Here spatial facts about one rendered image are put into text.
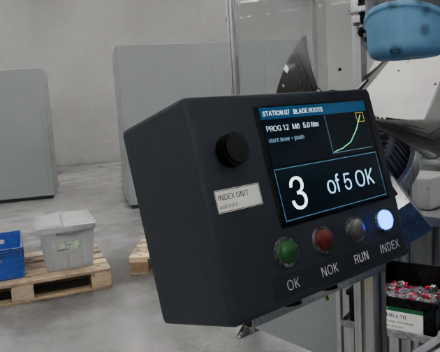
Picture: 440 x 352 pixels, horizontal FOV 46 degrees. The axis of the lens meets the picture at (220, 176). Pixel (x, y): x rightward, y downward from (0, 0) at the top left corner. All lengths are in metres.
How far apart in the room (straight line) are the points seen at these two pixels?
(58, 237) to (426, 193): 2.69
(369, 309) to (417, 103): 0.98
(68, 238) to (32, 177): 4.42
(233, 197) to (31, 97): 7.77
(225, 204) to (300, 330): 2.25
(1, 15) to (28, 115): 5.69
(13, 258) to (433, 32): 3.55
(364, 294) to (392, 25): 0.35
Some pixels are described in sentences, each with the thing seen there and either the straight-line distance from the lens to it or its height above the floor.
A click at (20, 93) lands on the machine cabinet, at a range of 8.18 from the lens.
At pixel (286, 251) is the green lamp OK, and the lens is 0.45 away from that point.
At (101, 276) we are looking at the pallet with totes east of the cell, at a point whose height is 0.10.
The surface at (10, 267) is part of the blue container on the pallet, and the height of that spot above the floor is 0.23.
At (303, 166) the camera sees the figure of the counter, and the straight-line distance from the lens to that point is 0.49.
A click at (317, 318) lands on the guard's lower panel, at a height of 0.23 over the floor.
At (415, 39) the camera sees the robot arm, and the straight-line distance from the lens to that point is 0.51.
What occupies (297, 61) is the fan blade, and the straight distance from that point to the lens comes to 1.57.
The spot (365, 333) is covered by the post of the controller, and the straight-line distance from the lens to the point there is 0.73.
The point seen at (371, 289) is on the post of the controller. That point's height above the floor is 1.01.
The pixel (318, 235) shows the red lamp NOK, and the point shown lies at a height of 1.12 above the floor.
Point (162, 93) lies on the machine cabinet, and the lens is 6.64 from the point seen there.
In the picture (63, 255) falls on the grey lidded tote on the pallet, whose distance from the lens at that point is 3.89.
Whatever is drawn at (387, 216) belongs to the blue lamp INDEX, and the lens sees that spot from 0.57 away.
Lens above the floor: 1.25
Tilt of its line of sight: 8 degrees down
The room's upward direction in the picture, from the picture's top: 4 degrees counter-clockwise
